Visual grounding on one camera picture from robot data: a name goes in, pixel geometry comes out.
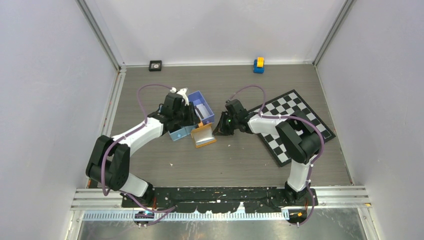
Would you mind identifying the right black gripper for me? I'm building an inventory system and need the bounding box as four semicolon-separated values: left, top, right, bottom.
212;111;239;137

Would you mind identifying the orange leather card holder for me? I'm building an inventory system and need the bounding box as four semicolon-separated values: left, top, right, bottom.
190;123;217;148

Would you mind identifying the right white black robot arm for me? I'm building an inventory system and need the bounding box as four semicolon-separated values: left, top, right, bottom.
212;99;325;205

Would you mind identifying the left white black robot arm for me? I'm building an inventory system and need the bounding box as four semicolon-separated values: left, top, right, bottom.
85;88;201;207

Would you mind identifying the blue purple three-drawer organizer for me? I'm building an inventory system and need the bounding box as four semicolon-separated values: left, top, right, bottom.
158;88;202;141

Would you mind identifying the small black square box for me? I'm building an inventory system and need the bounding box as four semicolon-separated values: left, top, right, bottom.
148;60;163;72

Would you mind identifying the black white checkerboard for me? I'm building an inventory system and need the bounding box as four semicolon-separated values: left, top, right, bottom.
246;89;336;168

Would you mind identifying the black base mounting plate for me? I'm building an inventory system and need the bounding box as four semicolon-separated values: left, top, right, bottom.
120;186;318;214

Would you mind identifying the blue yellow toy block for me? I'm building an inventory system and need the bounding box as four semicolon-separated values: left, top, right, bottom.
253;57;265;74

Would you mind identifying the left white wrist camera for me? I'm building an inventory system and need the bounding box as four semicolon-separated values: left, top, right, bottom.
169;87;190;106

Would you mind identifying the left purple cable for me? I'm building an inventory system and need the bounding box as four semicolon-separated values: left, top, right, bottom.
100;83;181;228

